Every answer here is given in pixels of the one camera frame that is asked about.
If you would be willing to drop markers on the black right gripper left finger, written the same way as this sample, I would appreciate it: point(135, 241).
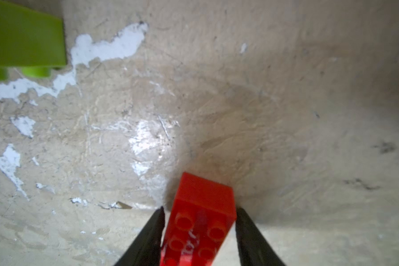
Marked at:
point(145, 250)

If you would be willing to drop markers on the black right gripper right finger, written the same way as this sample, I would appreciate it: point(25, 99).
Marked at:
point(253, 248)

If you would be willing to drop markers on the red long lego brick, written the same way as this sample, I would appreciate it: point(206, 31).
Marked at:
point(202, 215)

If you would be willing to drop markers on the lime green lego brick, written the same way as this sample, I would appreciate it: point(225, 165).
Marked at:
point(31, 41)

